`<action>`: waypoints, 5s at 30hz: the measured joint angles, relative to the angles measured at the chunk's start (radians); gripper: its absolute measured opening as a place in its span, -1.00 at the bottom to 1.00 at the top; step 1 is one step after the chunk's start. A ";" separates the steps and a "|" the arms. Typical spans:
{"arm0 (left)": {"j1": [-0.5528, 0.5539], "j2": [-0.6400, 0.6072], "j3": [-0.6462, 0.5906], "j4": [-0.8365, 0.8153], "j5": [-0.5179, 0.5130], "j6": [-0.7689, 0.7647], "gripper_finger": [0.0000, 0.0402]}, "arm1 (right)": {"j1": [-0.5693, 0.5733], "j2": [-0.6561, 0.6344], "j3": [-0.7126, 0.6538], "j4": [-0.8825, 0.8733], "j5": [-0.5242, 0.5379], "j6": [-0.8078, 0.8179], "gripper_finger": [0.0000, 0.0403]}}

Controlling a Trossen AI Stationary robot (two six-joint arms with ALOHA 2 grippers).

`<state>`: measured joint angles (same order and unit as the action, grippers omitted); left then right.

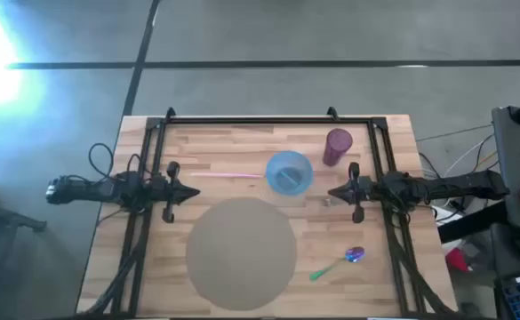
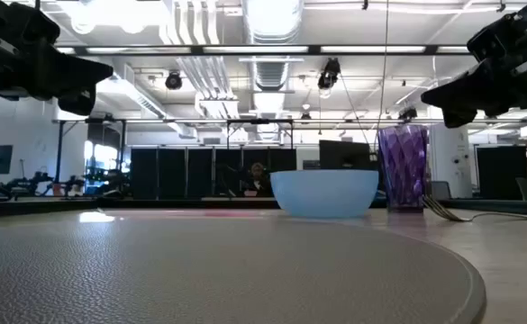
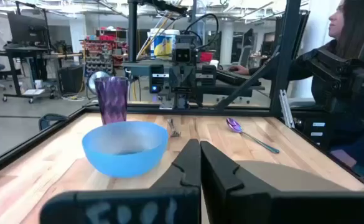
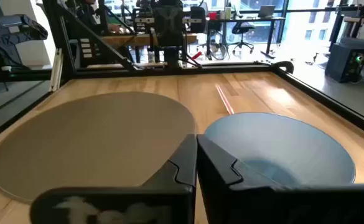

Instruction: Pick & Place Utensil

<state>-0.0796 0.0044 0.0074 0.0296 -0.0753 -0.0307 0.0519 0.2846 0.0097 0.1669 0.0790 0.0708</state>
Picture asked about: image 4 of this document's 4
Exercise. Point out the round grey placemat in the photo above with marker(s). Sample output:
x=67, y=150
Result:
x=91, y=140

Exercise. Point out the grey laptop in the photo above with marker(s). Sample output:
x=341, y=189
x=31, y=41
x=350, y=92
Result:
x=266, y=12

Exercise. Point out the blue plastic bowl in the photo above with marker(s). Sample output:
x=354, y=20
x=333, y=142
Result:
x=293, y=140

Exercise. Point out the black office chair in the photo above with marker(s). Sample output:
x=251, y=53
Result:
x=242, y=28

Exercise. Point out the pink plastic straw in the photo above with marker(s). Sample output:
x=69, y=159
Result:
x=225, y=100

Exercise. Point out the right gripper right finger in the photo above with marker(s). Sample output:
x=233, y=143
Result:
x=262, y=205

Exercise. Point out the black clamp hook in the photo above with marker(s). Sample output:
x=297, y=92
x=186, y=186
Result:
x=282, y=64

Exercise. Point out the person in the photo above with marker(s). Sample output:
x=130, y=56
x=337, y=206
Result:
x=86, y=15

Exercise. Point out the black aluminium table frame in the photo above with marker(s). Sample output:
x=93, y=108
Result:
x=324, y=99

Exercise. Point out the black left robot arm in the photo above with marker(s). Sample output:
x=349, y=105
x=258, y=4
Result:
x=171, y=56

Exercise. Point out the black computer tower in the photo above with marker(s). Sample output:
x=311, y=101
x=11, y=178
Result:
x=340, y=62

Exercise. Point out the black labelled control box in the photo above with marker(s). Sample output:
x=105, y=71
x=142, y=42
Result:
x=96, y=46

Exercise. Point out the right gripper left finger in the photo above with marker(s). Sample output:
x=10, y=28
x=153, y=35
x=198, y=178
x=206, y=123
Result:
x=169, y=199

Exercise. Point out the dark jacket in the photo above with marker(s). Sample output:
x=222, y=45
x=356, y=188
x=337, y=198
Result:
x=1, y=40

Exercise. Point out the wooden desk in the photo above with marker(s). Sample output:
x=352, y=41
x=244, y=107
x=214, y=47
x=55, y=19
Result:
x=128, y=40

